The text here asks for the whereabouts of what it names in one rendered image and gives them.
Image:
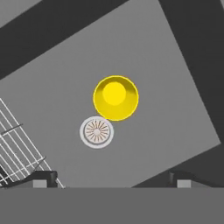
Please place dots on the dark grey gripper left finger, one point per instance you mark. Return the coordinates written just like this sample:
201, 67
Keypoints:
43, 176

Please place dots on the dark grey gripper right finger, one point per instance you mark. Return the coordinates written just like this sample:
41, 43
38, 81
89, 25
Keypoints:
182, 176

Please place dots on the round white sink drain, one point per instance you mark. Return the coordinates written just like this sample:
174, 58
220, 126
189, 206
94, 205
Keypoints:
96, 132

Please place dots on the yellow bowl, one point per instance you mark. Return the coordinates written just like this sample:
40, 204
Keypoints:
115, 98

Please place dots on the grey sink basin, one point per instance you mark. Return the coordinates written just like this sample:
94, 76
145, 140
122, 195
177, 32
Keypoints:
58, 87

